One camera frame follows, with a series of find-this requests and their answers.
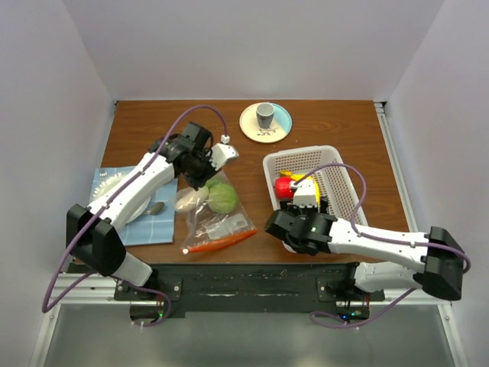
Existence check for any red fake apple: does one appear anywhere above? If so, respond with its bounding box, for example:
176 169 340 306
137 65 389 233
274 176 295 200

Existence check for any yellow fake banana bunch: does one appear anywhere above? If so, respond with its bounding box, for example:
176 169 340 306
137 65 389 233
279 170 321 199

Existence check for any clear orange zip bag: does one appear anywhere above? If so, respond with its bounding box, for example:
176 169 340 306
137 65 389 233
177 171 257 255

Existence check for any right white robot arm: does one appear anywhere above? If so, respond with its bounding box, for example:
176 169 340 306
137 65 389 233
264 198 465 301

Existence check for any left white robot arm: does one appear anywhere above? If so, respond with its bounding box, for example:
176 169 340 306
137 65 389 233
66 122 235 300

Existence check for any white fake garlic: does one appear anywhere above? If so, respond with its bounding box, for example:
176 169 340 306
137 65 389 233
175 187 209 213

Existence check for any green fake cabbage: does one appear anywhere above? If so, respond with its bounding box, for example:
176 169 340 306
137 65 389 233
207 181 238 215

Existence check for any metal spoon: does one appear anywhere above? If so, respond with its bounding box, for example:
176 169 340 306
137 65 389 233
143 202 165 216

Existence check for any white plastic basket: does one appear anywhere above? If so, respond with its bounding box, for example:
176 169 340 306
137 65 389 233
263 145 372 256

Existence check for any blue checked cloth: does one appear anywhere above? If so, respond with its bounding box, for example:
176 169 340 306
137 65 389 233
92 166 178 246

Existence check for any grey ceramic cup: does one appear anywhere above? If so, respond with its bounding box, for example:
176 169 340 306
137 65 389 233
255 102 275 129

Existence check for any pastel ceramic plate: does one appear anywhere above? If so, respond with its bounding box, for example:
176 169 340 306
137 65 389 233
239 102 293 144

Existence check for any white bowl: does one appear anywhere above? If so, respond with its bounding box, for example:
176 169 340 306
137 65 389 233
89 175 151 222

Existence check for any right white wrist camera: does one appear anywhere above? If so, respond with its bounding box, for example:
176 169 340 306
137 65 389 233
290 177 319 209

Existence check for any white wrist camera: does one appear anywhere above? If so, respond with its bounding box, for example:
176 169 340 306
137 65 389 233
210 143 239 171
290 177 319 209

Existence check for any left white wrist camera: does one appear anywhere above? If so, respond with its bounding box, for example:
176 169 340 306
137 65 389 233
210 143 239 171

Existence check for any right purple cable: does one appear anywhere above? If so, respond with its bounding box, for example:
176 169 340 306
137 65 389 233
290 162 471 329

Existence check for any purple cable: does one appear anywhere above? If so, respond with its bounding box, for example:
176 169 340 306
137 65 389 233
290 162 471 329
41 105 230 326

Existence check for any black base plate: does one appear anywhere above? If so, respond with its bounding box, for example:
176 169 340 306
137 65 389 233
108 263 395 322

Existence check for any aluminium frame rail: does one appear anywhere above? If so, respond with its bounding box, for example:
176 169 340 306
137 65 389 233
48 273 443 304

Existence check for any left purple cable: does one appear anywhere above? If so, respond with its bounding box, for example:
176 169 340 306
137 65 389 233
41 105 230 326

